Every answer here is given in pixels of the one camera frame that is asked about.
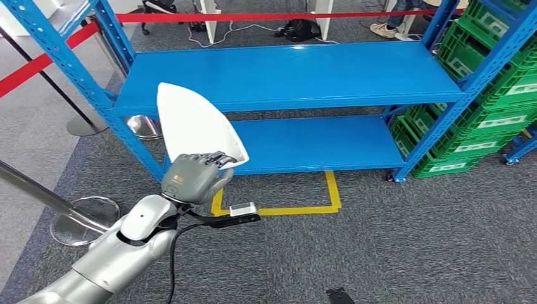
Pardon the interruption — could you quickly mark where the white desk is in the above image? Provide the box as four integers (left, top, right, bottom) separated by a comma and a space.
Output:
191, 0, 334, 45
384, 0, 420, 42

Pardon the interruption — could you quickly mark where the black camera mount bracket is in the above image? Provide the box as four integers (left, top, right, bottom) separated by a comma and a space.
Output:
180, 207, 262, 229

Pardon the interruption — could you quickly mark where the red barrier belt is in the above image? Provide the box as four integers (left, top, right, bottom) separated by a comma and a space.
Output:
115, 8, 467, 24
0, 21, 101, 99

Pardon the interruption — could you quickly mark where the black office chair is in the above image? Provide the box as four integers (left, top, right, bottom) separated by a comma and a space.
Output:
140, 0, 182, 35

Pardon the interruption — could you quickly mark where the white floor cable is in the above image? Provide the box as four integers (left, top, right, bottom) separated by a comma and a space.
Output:
187, 21, 286, 49

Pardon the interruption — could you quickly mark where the blue metal shelf rack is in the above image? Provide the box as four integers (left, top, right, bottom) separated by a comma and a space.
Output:
502, 125, 537, 166
0, 0, 537, 184

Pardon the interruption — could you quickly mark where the person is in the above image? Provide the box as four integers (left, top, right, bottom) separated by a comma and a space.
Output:
370, 0, 446, 39

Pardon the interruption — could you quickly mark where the black stanchion post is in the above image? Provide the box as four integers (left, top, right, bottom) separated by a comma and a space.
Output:
0, 25, 109, 137

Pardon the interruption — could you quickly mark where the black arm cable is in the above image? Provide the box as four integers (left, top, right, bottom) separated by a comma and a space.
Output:
167, 222, 211, 304

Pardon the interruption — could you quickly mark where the white iron-shaped plastic part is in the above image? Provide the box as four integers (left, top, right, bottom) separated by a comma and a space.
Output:
156, 82, 250, 171

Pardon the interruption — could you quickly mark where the white cabinet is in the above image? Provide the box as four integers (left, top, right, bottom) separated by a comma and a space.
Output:
0, 0, 64, 37

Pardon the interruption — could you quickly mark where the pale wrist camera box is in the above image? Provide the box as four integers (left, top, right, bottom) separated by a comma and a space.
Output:
229, 202, 258, 217

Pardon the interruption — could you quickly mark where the black bag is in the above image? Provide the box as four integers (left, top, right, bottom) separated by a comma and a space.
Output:
274, 18, 323, 43

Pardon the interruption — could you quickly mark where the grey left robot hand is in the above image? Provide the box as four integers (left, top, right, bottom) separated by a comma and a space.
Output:
161, 151, 238, 206

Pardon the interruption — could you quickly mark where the yellow floor tape square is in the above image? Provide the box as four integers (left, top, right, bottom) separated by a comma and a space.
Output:
210, 170, 341, 217

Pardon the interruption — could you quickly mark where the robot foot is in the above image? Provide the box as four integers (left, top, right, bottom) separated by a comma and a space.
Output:
325, 286, 357, 304

